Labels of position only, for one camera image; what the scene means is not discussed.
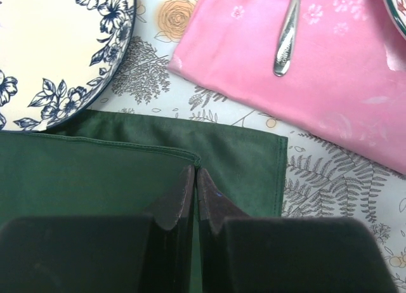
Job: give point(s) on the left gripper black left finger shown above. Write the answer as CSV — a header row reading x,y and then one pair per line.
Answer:
x,y
146,252

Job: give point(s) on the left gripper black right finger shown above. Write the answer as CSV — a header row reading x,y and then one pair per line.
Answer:
x,y
240,253

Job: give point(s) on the dark green cloth napkin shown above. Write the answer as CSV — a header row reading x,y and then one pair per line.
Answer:
x,y
107,164

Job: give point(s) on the silver fork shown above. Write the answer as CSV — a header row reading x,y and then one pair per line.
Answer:
x,y
287,38

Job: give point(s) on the pink rose placemat cloth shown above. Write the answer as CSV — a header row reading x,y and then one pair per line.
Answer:
x,y
346,82

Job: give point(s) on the blue floral ceramic plate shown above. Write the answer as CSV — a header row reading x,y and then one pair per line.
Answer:
x,y
57,56

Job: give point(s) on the green rimmed white plate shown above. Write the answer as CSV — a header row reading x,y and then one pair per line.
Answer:
x,y
396,10

